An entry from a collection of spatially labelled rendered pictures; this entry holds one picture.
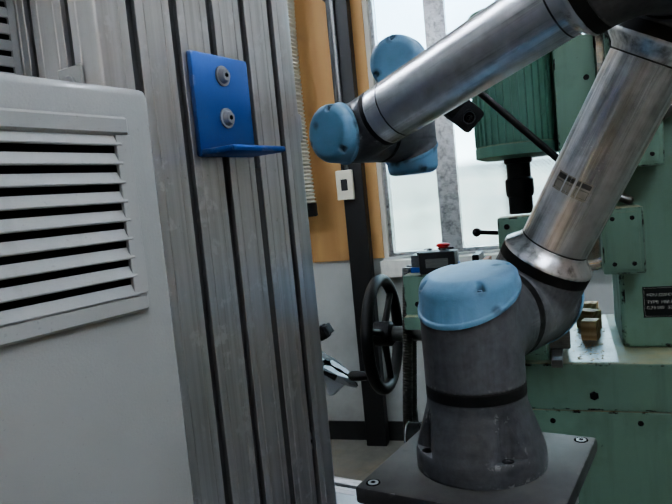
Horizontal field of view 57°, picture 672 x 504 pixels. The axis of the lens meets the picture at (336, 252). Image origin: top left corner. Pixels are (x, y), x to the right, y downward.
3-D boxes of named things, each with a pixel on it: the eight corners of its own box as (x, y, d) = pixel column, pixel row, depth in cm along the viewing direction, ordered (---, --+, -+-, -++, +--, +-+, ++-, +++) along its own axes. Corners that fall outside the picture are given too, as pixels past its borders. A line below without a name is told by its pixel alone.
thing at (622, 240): (601, 268, 122) (597, 207, 121) (640, 266, 119) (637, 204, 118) (604, 275, 113) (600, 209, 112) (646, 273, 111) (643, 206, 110)
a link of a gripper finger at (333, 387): (349, 402, 148) (316, 383, 151) (359, 381, 147) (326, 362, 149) (345, 407, 145) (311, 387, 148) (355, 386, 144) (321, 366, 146)
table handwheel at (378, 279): (395, 317, 171) (366, 250, 150) (468, 316, 164) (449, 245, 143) (380, 416, 153) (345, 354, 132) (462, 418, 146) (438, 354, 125)
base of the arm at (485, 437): (529, 500, 64) (522, 406, 63) (396, 477, 72) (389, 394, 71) (560, 444, 76) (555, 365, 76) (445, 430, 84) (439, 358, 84)
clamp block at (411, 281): (419, 303, 153) (416, 267, 153) (475, 301, 149) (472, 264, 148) (405, 315, 140) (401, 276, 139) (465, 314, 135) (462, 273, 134)
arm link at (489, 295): (403, 387, 73) (393, 273, 72) (463, 358, 83) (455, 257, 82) (497, 402, 65) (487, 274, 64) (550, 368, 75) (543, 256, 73)
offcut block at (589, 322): (600, 337, 132) (599, 318, 132) (596, 340, 129) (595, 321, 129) (585, 336, 134) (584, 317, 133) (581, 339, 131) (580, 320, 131)
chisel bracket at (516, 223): (502, 253, 142) (499, 216, 142) (567, 249, 137) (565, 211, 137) (499, 257, 135) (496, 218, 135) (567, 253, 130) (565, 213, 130)
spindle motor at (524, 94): (481, 163, 147) (471, 29, 144) (560, 155, 141) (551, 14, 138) (471, 161, 130) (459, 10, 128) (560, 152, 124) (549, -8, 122)
